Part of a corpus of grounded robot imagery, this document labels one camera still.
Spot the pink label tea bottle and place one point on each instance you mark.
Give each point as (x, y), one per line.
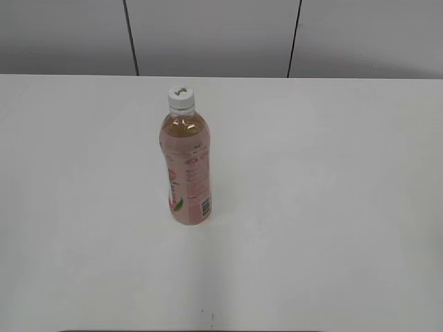
(185, 142)

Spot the white bottle cap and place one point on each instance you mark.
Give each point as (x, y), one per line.
(181, 97)

